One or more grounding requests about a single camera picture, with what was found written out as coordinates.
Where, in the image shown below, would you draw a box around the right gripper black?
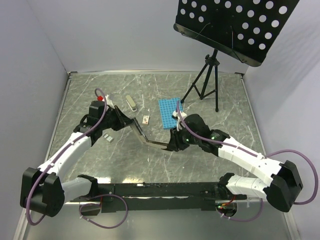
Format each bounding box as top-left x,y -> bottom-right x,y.
167,124 -> 201,153

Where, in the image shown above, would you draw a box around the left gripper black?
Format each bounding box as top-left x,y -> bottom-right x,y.
100,105 -> 135,131

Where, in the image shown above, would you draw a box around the black beige stapler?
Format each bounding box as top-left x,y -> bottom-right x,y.
130,117 -> 168,150

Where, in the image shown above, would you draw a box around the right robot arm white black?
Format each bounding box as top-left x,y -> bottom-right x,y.
166,111 -> 303,213

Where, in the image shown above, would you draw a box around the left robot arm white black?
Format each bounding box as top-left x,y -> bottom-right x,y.
20,100 -> 133,217

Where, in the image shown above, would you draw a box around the small staple box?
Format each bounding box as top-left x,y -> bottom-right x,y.
142,115 -> 150,125

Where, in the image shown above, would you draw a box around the grey staple strips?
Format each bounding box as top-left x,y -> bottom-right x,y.
103,133 -> 114,143

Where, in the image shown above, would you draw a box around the blue studded building plate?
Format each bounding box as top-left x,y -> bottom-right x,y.
158,97 -> 187,130

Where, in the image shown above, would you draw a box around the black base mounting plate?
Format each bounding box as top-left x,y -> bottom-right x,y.
73,182 -> 247,213

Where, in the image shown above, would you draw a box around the black perforated music stand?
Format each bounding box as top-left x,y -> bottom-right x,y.
173,0 -> 298,100

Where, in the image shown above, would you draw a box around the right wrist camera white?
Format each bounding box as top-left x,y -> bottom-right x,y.
172,110 -> 188,131

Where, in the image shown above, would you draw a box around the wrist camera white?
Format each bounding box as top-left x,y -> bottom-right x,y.
97,94 -> 115,109
172,110 -> 188,131

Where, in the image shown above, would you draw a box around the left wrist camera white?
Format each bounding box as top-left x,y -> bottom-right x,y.
97,94 -> 115,109

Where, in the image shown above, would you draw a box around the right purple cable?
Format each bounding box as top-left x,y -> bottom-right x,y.
176,101 -> 318,222

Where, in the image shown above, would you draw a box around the purple cable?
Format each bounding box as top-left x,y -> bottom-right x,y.
26,87 -> 130,230
176,101 -> 318,222

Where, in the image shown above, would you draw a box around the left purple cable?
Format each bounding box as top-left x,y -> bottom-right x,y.
26,87 -> 130,230

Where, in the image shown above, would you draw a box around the aluminium frame rail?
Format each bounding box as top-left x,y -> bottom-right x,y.
14,199 -> 301,240

